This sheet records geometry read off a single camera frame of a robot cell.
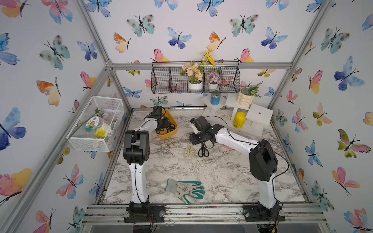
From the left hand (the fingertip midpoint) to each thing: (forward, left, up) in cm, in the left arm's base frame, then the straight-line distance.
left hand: (167, 121), depth 107 cm
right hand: (-18, -19, +6) cm, 27 cm away
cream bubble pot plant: (-3, -50, +24) cm, 55 cm away
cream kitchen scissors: (-22, -16, -4) cm, 28 cm away
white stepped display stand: (+15, -47, -6) cm, 49 cm away
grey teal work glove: (-46, -12, -4) cm, 47 cm away
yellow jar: (-4, -51, +5) cm, 52 cm away
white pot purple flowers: (+7, -32, +30) cm, 44 cm away
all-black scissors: (-23, -25, -5) cm, 34 cm away
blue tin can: (+6, -34, +17) cm, 39 cm away
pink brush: (-38, -32, +28) cm, 57 cm away
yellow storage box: (-10, -4, -1) cm, 10 cm away
